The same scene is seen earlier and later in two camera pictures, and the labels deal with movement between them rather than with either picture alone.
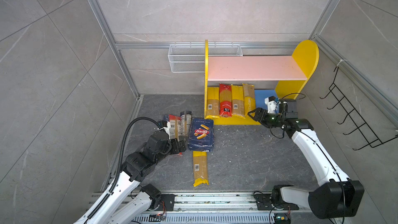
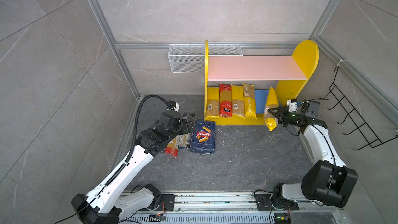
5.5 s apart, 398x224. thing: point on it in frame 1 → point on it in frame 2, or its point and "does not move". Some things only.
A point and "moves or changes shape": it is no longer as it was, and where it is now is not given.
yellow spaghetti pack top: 213,103 does not move
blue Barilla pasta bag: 201,136 does not move
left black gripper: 176,149 → 186,128
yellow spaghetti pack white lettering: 249,98 does not move
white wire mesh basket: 191,58 does not move
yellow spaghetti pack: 200,171 moves or changes shape
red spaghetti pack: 225,100 does not move
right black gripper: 259,111 → 281,113
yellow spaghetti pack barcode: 238,103 does not move
